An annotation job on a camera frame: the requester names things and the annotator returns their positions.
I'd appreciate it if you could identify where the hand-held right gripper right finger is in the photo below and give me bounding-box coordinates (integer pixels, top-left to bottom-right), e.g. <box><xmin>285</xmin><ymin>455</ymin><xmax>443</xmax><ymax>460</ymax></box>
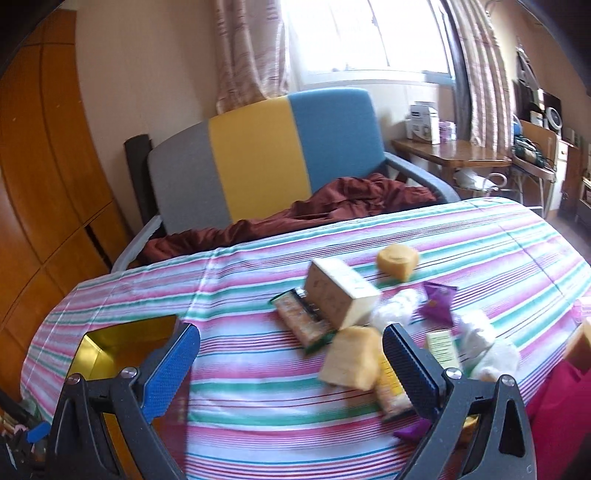
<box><xmin>382</xmin><ymin>323</ymin><xmax>539</xmax><ymax>480</ymax></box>

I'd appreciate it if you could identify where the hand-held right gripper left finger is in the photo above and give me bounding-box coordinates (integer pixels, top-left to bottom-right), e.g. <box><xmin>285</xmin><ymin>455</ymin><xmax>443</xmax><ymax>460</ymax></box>
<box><xmin>46</xmin><ymin>322</ymin><xmax>201</xmax><ymax>480</ymax></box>

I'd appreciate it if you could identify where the yellow snack packet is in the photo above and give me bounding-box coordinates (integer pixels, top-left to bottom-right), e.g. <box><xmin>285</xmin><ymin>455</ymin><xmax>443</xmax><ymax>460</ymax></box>
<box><xmin>374</xmin><ymin>355</ymin><xmax>416</xmax><ymax>423</ymax></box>

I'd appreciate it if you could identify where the gold tin box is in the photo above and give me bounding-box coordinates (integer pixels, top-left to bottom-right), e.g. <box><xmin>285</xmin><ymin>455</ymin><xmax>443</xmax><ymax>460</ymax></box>
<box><xmin>68</xmin><ymin>315</ymin><xmax>183</xmax><ymax>480</ymax></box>

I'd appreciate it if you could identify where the purple snack packet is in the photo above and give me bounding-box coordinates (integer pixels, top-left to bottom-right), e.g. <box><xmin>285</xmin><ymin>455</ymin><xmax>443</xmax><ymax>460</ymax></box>
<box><xmin>418</xmin><ymin>281</ymin><xmax>459</xmax><ymax>328</ymax></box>
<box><xmin>392</xmin><ymin>418</ymin><xmax>432</xmax><ymax>441</ymax></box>

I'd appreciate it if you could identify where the white plastic-wrapped ball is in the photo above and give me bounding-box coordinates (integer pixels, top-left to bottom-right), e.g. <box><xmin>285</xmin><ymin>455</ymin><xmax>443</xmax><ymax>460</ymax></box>
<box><xmin>455</xmin><ymin>310</ymin><xmax>497</xmax><ymax>356</ymax></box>
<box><xmin>372</xmin><ymin>290</ymin><xmax>421</xmax><ymax>330</ymax></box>
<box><xmin>471</xmin><ymin>344</ymin><xmax>520</xmax><ymax>381</ymax></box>

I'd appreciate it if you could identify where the cream carton box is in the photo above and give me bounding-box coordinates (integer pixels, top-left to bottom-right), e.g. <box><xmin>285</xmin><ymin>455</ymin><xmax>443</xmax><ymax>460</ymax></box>
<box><xmin>305</xmin><ymin>257</ymin><xmax>382</xmax><ymax>330</ymax></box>

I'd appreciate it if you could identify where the green and white packet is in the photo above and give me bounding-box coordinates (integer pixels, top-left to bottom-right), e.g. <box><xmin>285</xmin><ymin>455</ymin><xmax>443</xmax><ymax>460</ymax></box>
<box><xmin>425</xmin><ymin>330</ymin><xmax>462</xmax><ymax>372</ymax></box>

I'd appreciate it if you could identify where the striped tablecloth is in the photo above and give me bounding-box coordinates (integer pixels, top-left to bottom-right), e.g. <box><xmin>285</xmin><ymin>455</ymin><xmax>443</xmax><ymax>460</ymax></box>
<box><xmin>21</xmin><ymin>198</ymin><xmax>591</xmax><ymax>480</ymax></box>

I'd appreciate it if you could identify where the brown snack packet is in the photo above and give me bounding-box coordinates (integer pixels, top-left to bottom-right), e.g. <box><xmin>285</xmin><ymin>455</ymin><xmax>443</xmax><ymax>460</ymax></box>
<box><xmin>270</xmin><ymin>287</ymin><xmax>338</xmax><ymax>355</ymax></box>

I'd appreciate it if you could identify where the red cloth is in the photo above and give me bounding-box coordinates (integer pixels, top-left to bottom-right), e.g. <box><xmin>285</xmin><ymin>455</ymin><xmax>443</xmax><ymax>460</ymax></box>
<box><xmin>526</xmin><ymin>360</ymin><xmax>591</xmax><ymax>480</ymax></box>

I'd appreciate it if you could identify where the orange block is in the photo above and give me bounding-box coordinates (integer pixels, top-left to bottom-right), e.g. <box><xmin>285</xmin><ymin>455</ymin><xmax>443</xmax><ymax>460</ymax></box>
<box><xmin>564</xmin><ymin>318</ymin><xmax>591</xmax><ymax>374</ymax></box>

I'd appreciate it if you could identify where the maroon blanket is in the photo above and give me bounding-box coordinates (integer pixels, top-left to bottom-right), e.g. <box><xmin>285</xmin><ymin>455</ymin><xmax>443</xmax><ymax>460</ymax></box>
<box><xmin>141</xmin><ymin>173</ymin><xmax>439</xmax><ymax>266</ymax></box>

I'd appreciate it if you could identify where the white plastic bag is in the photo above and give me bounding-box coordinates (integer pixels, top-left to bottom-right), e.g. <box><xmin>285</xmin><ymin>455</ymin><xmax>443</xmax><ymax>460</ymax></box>
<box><xmin>455</xmin><ymin>168</ymin><xmax>502</xmax><ymax>190</ymax></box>

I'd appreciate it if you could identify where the wooden side desk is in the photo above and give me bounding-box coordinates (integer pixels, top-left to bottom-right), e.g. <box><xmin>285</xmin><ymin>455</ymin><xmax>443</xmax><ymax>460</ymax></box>
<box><xmin>392</xmin><ymin>137</ymin><xmax>513</xmax><ymax>199</ymax></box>

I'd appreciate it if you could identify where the grey yellow blue sofa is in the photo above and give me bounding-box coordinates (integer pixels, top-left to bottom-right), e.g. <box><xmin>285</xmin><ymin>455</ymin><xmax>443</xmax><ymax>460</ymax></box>
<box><xmin>111</xmin><ymin>88</ymin><xmax>462</xmax><ymax>273</ymax></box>

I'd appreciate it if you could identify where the wooden wardrobe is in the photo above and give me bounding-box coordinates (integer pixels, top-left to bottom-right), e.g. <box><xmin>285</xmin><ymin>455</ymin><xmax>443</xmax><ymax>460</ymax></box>
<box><xmin>0</xmin><ymin>9</ymin><xmax>134</xmax><ymax>402</ymax></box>

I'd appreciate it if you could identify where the white appliance carton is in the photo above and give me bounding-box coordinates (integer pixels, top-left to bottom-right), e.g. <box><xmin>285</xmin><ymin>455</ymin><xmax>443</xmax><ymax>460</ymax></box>
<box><xmin>405</xmin><ymin>102</ymin><xmax>441</xmax><ymax>145</ymax></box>

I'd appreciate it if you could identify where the white cabinet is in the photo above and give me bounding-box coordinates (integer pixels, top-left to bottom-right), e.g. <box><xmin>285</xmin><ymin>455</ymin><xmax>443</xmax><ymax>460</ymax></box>
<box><xmin>556</xmin><ymin>138</ymin><xmax>577</xmax><ymax>217</ymax></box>

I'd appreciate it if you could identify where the black and white appliance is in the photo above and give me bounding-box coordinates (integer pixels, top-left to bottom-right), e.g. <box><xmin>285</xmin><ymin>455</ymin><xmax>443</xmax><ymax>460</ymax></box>
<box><xmin>541</xmin><ymin>91</ymin><xmax>564</xmax><ymax>134</ymax></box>

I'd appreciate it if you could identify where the pink patterned curtain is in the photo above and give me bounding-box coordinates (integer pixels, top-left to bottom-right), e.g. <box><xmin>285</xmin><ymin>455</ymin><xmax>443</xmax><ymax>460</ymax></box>
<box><xmin>445</xmin><ymin>0</ymin><xmax>515</xmax><ymax>153</ymax></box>
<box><xmin>212</xmin><ymin>0</ymin><xmax>291</xmax><ymax>114</ymax></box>

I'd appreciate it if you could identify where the window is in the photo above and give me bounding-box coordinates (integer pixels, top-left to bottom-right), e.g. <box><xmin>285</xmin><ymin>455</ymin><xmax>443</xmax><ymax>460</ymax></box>
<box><xmin>281</xmin><ymin>0</ymin><xmax>455</xmax><ymax>77</ymax></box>

